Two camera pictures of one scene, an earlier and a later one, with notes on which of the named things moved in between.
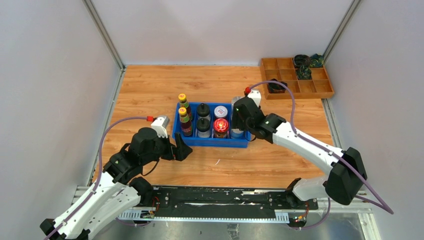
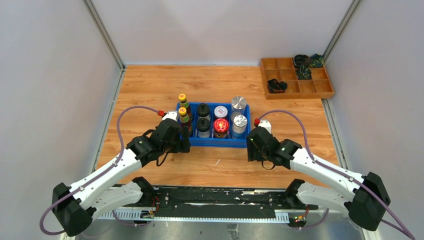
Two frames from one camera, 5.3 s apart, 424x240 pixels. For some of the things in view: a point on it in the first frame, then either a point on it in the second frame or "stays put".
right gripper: [236, 121] to [252, 153]
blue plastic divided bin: [207, 124] stays put
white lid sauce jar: [220, 111] stays put
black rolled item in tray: [301, 60] stays put
